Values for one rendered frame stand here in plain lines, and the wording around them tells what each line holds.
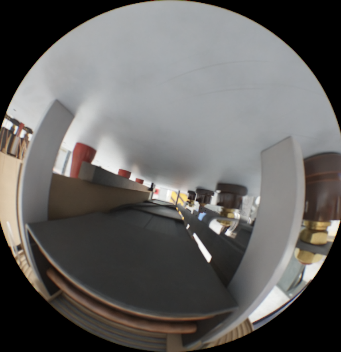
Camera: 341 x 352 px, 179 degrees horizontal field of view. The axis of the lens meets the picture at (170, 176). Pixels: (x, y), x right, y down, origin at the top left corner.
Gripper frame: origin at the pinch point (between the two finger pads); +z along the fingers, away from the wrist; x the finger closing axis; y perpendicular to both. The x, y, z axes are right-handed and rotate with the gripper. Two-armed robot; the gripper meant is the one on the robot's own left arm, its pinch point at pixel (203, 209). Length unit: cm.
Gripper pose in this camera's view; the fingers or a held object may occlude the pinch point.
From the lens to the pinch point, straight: 60.9
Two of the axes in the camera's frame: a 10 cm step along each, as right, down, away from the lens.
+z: -8.5, -3.6, 3.9
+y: 4.2, -9.0, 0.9
